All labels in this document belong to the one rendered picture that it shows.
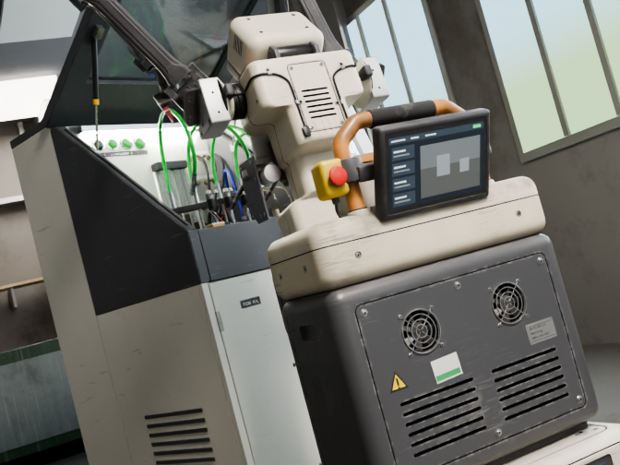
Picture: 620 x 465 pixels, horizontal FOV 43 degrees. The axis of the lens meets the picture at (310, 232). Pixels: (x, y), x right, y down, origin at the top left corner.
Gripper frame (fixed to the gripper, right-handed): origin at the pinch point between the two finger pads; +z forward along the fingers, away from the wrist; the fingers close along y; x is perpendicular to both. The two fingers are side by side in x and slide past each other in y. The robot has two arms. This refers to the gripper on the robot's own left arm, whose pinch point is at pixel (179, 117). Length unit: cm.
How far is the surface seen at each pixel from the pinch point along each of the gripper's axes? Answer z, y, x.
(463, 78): 134, -197, -120
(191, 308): 34, 25, 43
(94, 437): 93, 71, 19
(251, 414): 58, 24, 70
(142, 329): 49, 40, 27
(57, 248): 43, 52, -23
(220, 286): 31, 14, 43
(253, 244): 33.3, -2.1, 31.8
